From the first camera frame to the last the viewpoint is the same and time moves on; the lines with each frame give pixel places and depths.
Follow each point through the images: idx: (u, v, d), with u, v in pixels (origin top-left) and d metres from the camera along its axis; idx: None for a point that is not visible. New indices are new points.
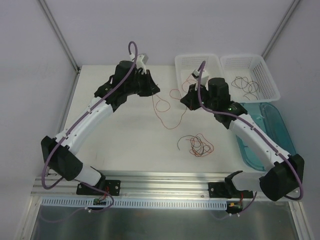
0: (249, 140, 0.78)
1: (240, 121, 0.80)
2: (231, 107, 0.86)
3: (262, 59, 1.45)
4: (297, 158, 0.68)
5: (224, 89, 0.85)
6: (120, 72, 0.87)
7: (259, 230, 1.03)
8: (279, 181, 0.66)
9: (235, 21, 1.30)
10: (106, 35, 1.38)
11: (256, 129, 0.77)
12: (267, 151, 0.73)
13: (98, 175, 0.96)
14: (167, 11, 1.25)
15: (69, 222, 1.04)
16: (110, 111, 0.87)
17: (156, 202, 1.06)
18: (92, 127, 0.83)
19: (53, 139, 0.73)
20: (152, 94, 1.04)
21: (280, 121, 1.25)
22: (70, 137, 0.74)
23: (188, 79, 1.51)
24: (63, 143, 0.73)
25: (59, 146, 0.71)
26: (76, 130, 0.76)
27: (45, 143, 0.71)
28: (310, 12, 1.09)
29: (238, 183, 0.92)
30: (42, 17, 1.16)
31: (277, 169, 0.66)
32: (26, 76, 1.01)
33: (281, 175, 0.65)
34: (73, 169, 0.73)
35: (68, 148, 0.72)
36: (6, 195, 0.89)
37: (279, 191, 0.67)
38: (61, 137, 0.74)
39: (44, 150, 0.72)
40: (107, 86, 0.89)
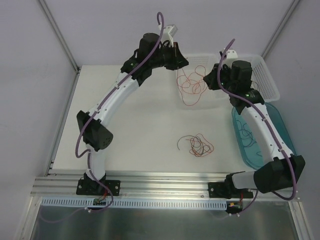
0: (256, 131, 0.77)
1: (253, 109, 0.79)
2: (249, 94, 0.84)
3: (262, 59, 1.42)
4: (298, 159, 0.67)
5: (247, 73, 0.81)
6: (144, 46, 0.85)
7: (259, 230, 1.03)
8: (273, 176, 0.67)
9: (235, 21, 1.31)
10: (106, 35, 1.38)
11: (267, 121, 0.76)
12: (270, 145, 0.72)
13: (102, 172, 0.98)
14: (166, 11, 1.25)
15: (69, 222, 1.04)
16: (136, 86, 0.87)
17: (156, 202, 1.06)
18: (121, 101, 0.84)
19: (87, 113, 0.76)
20: (178, 68, 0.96)
21: (280, 121, 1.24)
22: (101, 112, 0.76)
23: (188, 79, 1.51)
24: (96, 116, 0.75)
25: (92, 120, 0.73)
26: (106, 105, 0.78)
27: (81, 116, 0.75)
28: (310, 12, 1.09)
29: (236, 181, 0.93)
30: (42, 17, 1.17)
31: (275, 165, 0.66)
32: (26, 75, 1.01)
33: (276, 171, 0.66)
34: (105, 140, 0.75)
35: (99, 121, 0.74)
36: (6, 194, 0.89)
37: (270, 184, 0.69)
38: (93, 112, 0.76)
39: (80, 123, 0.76)
40: (132, 59, 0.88)
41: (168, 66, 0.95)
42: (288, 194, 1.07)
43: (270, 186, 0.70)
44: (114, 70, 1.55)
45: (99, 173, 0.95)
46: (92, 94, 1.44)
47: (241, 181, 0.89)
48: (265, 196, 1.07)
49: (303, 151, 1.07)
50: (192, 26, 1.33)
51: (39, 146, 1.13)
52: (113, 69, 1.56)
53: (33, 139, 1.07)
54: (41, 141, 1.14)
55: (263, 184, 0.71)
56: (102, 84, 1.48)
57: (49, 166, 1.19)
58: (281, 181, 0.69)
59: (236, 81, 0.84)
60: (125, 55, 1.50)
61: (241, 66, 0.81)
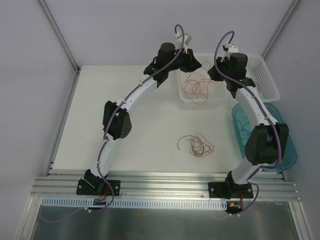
0: (247, 107, 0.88)
1: (245, 89, 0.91)
2: (243, 79, 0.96)
3: (262, 59, 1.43)
4: (282, 126, 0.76)
5: (243, 62, 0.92)
6: (162, 55, 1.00)
7: (259, 230, 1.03)
8: (259, 138, 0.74)
9: (235, 21, 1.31)
10: (107, 35, 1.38)
11: (256, 98, 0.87)
12: (258, 116, 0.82)
13: (105, 170, 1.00)
14: (166, 11, 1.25)
15: (69, 222, 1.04)
16: (154, 87, 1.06)
17: (156, 202, 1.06)
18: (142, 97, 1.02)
19: (114, 103, 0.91)
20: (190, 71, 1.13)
21: (280, 122, 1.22)
22: (127, 103, 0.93)
23: (188, 79, 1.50)
24: (122, 106, 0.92)
25: (119, 109, 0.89)
26: (132, 98, 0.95)
27: (109, 105, 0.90)
28: (310, 12, 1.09)
29: (232, 173, 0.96)
30: (42, 18, 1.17)
31: (261, 127, 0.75)
32: (26, 76, 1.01)
33: (262, 133, 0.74)
34: (126, 128, 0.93)
35: (126, 111, 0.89)
36: (6, 194, 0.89)
37: (258, 151, 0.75)
38: (120, 102, 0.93)
39: (106, 109, 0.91)
40: (152, 65, 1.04)
41: (181, 68, 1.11)
42: (288, 194, 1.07)
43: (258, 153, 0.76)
44: (114, 71, 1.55)
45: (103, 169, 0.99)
46: (92, 94, 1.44)
47: (236, 172, 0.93)
48: (265, 196, 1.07)
49: (303, 151, 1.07)
50: (192, 26, 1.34)
51: (40, 145, 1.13)
52: (113, 69, 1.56)
53: (33, 139, 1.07)
54: (41, 141, 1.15)
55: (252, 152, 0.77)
56: (102, 84, 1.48)
57: (49, 166, 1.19)
58: (268, 148, 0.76)
59: (232, 68, 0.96)
60: (125, 55, 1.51)
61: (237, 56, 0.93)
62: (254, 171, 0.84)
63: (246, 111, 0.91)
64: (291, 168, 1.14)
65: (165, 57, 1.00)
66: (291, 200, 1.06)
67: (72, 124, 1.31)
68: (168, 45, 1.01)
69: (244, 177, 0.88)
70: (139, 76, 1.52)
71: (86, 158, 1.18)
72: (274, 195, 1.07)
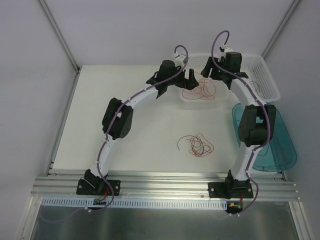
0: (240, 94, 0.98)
1: (238, 79, 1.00)
2: (237, 72, 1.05)
3: (262, 59, 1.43)
4: (271, 107, 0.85)
5: (236, 58, 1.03)
6: (164, 70, 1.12)
7: (259, 230, 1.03)
8: (248, 117, 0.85)
9: (235, 21, 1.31)
10: (106, 35, 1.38)
11: (248, 85, 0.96)
12: (248, 99, 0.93)
13: (106, 169, 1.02)
14: (166, 11, 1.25)
15: (69, 222, 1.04)
16: (154, 97, 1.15)
17: (156, 202, 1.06)
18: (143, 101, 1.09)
19: (119, 101, 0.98)
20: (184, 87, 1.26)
21: (280, 122, 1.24)
22: (132, 102, 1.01)
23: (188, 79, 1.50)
24: (128, 104, 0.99)
25: (124, 106, 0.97)
26: (136, 98, 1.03)
27: (115, 101, 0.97)
28: (309, 12, 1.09)
29: (231, 169, 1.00)
30: (42, 17, 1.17)
31: (250, 107, 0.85)
32: (26, 76, 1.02)
33: (251, 112, 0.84)
34: (126, 128, 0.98)
35: (131, 109, 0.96)
36: (6, 194, 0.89)
37: (248, 128, 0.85)
38: (125, 100, 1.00)
39: (111, 105, 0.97)
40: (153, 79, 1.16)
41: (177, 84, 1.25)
42: (289, 194, 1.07)
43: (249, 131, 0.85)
44: (114, 70, 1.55)
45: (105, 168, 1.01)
46: (92, 94, 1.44)
47: (234, 167, 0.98)
48: (265, 196, 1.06)
49: (303, 151, 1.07)
50: (192, 26, 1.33)
51: (40, 145, 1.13)
52: (113, 69, 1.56)
53: (33, 139, 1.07)
54: (41, 141, 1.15)
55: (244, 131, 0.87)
56: (102, 84, 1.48)
57: (49, 166, 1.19)
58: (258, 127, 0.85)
59: (228, 64, 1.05)
60: (125, 55, 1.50)
61: (232, 53, 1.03)
62: (250, 158, 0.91)
63: (240, 98, 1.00)
64: (291, 168, 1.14)
65: (166, 72, 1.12)
66: (291, 200, 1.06)
67: (72, 124, 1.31)
68: (170, 62, 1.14)
69: (241, 168, 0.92)
70: (139, 76, 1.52)
71: (86, 158, 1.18)
72: (274, 195, 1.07)
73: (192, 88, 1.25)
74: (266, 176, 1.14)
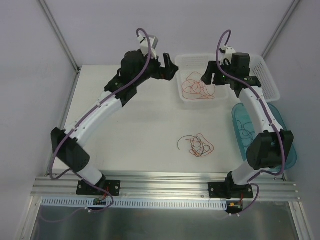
0: (252, 110, 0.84)
1: (250, 91, 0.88)
2: (247, 78, 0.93)
3: (262, 59, 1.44)
4: (288, 134, 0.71)
5: (245, 60, 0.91)
6: (128, 66, 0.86)
7: (259, 230, 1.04)
8: (263, 146, 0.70)
9: (235, 21, 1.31)
10: (106, 35, 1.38)
11: (261, 100, 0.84)
12: (262, 120, 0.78)
13: (99, 176, 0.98)
14: (167, 11, 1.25)
15: (69, 222, 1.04)
16: (119, 106, 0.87)
17: (156, 202, 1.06)
18: (102, 119, 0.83)
19: (62, 130, 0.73)
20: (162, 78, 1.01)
21: (280, 121, 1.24)
22: (79, 130, 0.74)
23: (188, 79, 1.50)
24: (72, 134, 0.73)
25: (68, 138, 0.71)
26: (85, 123, 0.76)
27: (55, 133, 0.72)
28: (310, 12, 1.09)
29: (232, 174, 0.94)
30: (42, 17, 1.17)
31: (265, 135, 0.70)
32: (27, 76, 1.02)
33: (266, 142, 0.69)
34: (80, 160, 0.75)
35: (76, 140, 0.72)
36: (6, 194, 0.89)
37: (260, 157, 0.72)
38: (70, 129, 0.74)
39: (52, 138, 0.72)
40: (116, 80, 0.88)
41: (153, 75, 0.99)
42: (288, 194, 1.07)
43: (260, 160, 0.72)
44: (114, 71, 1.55)
45: (96, 178, 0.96)
46: (92, 94, 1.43)
47: (236, 174, 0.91)
48: (265, 196, 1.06)
49: (303, 151, 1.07)
50: (192, 26, 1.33)
51: (40, 146, 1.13)
52: (113, 69, 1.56)
53: (33, 140, 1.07)
54: (41, 141, 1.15)
55: (254, 157, 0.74)
56: (102, 84, 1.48)
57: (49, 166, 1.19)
58: (271, 155, 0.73)
59: (236, 68, 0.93)
60: (125, 55, 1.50)
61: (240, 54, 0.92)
62: (254, 175, 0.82)
63: (249, 112, 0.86)
64: (291, 168, 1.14)
65: (131, 68, 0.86)
66: (291, 200, 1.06)
67: None
68: (133, 55, 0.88)
69: (243, 179, 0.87)
70: None
71: None
72: (274, 195, 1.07)
73: (171, 77, 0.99)
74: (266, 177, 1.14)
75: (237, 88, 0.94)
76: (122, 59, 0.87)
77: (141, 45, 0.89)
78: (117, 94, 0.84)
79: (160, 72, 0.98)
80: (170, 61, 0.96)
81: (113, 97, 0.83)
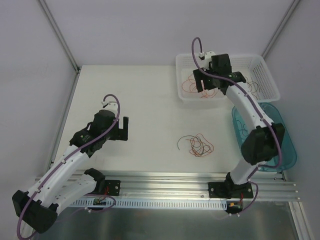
0: (240, 106, 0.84)
1: (236, 87, 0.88)
2: (232, 75, 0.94)
3: (262, 59, 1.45)
4: (278, 126, 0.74)
5: (224, 59, 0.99)
6: (101, 120, 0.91)
7: (256, 230, 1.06)
8: (257, 141, 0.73)
9: (235, 21, 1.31)
10: (106, 35, 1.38)
11: (249, 95, 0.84)
12: (253, 116, 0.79)
13: (92, 182, 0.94)
14: (167, 11, 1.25)
15: (70, 222, 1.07)
16: (86, 157, 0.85)
17: (156, 202, 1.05)
18: (69, 175, 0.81)
19: (26, 193, 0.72)
20: (119, 138, 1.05)
21: (280, 121, 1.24)
22: (42, 191, 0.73)
23: (189, 78, 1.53)
24: (36, 197, 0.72)
25: (31, 203, 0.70)
26: (49, 182, 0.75)
27: (17, 197, 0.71)
28: (310, 12, 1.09)
29: (232, 174, 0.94)
30: (42, 17, 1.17)
31: (258, 130, 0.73)
32: (26, 76, 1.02)
33: (259, 136, 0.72)
34: (45, 221, 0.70)
35: (39, 203, 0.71)
36: (5, 195, 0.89)
37: (255, 151, 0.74)
38: (33, 191, 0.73)
39: (15, 204, 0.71)
40: (86, 132, 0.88)
41: (112, 136, 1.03)
42: (289, 194, 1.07)
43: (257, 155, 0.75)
44: (114, 70, 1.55)
45: (90, 186, 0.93)
46: (92, 94, 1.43)
47: (235, 173, 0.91)
48: (265, 196, 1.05)
49: (303, 151, 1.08)
50: (192, 26, 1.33)
51: (40, 146, 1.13)
52: (113, 69, 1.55)
53: (33, 139, 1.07)
54: (41, 141, 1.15)
55: (250, 153, 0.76)
56: (102, 84, 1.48)
57: (49, 166, 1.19)
58: (266, 149, 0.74)
59: (217, 67, 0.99)
60: (125, 55, 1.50)
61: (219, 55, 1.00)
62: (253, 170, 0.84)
63: (239, 110, 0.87)
64: (291, 168, 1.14)
65: (102, 121, 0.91)
66: (291, 200, 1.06)
67: (72, 124, 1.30)
68: (107, 111, 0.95)
69: (243, 177, 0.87)
70: (139, 76, 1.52)
71: None
72: (274, 195, 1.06)
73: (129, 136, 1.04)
74: (266, 177, 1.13)
75: (223, 85, 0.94)
76: (96, 114, 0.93)
77: (104, 109, 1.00)
78: (82, 147, 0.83)
79: (118, 132, 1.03)
80: (127, 124, 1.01)
81: (78, 152, 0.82)
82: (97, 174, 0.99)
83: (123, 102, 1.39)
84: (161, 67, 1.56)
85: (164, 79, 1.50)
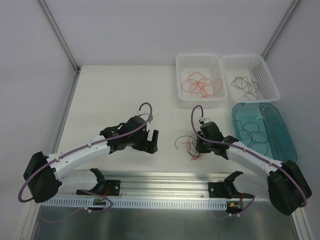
0: (245, 161, 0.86)
1: (232, 147, 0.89)
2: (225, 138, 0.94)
3: (262, 59, 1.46)
4: (290, 165, 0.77)
5: (213, 128, 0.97)
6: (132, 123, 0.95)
7: (257, 230, 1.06)
8: (279, 187, 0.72)
9: (235, 21, 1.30)
10: (106, 35, 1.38)
11: (247, 148, 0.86)
12: (261, 165, 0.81)
13: (94, 181, 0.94)
14: (167, 11, 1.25)
15: (70, 222, 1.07)
16: (106, 152, 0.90)
17: (156, 202, 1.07)
18: (87, 159, 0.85)
19: (45, 157, 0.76)
20: (144, 150, 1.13)
21: (280, 122, 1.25)
22: (60, 162, 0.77)
23: (190, 78, 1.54)
24: (52, 164, 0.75)
25: (46, 167, 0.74)
26: (70, 157, 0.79)
27: (38, 157, 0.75)
28: (311, 12, 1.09)
29: (237, 182, 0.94)
30: (42, 17, 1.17)
31: (273, 176, 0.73)
32: (26, 76, 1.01)
33: (277, 181, 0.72)
34: (46, 192, 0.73)
35: (53, 171, 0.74)
36: (5, 195, 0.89)
37: (284, 198, 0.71)
38: (53, 158, 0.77)
39: (31, 162, 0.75)
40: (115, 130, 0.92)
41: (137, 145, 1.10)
42: None
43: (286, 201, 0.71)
44: (113, 70, 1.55)
45: (90, 184, 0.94)
46: (92, 94, 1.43)
47: (243, 184, 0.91)
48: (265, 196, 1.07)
49: (304, 151, 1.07)
50: (193, 26, 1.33)
51: (40, 146, 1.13)
52: (113, 69, 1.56)
53: (33, 139, 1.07)
54: (41, 141, 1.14)
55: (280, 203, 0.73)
56: (102, 84, 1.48)
57: None
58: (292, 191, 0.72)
59: (209, 137, 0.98)
60: (125, 55, 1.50)
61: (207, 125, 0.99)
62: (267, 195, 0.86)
63: (246, 165, 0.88)
64: None
65: (134, 124, 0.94)
66: None
67: (72, 124, 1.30)
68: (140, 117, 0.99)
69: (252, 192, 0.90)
70: (139, 76, 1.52)
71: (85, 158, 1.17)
72: None
73: (155, 150, 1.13)
74: None
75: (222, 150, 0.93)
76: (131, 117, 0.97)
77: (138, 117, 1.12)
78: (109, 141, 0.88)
79: (145, 144, 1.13)
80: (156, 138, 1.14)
81: (105, 142, 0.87)
82: (101, 176, 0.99)
83: (123, 102, 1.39)
84: (161, 67, 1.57)
85: (164, 79, 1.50)
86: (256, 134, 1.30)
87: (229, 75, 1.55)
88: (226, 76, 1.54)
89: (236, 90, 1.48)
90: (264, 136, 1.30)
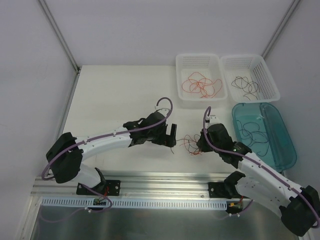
0: (260, 178, 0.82)
1: (246, 160, 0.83)
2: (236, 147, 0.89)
3: (262, 59, 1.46)
4: (309, 190, 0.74)
5: (223, 133, 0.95)
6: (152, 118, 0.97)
7: (257, 230, 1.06)
8: (298, 215, 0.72)
9: (235, 21, 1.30)
10: (106, 35, 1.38)
11: (264, 165, 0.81)
12: (279, 187, 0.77)
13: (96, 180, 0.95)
14: (167, 11, 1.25)
15: (70, 222, 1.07)
16: (127, 144, 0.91)
17: (156, 202, 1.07)
18: (111, 147, 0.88)
19: (73, 138, 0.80)
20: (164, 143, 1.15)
21: (280, 122, 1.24)
22: (88, 144, 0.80)
23: (190, 78, 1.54)
24: (80, 146, 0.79)
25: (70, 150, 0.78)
26: (96, 142, 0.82)
27: (66, 138, 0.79)
28: (311, 12, 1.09)
29: (240, 189, 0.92)
30: (42, 17, 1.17)
31: (293, 204, 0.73)
32: (26, 76, 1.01)
33: (297, 209, 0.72)
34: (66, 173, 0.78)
35: (80, 152, 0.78)
36: (5, 195, 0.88)
37: (300, 223, 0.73)
38: (81, 140, 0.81)
39: (60, 140, 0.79)
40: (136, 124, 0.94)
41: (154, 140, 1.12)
42: None
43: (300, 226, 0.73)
44: (113, 70, 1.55)
45: (93, 182, 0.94)
46: (92, 93, 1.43)
47: (246, 191, 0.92)
48: None
49: (304, 151, 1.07)
50: (192, 26, 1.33)
51: (40, 146, 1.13)
52: (112, 69, 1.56)
53: (33, 139, 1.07)
54: (41, 141, 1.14)
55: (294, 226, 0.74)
56: (102, 84, 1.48)
57: None
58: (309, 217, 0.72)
59: (218, 141, 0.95)
60: (125, 55, 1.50)
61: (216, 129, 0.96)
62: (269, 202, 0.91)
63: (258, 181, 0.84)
64: (291, 168, 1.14)
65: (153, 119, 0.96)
66: None
67: (72, 124, 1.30)
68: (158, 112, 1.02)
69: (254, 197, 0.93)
70: (139, 76, 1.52)
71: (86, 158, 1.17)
72: None
73: (174, 144, 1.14)
74: None
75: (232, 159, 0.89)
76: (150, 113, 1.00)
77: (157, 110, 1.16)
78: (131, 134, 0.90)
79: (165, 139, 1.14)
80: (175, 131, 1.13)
81: (127, 134, 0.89)
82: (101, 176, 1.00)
83: (123, 102, 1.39)
84: (160, 67, 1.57)
85: (164, 79, 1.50)
86: (256, 134, 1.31)
87: (229, 75, 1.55)
88: (226, 76, 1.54)
89: (237, 90, 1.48)
90: (264, 136, 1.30)
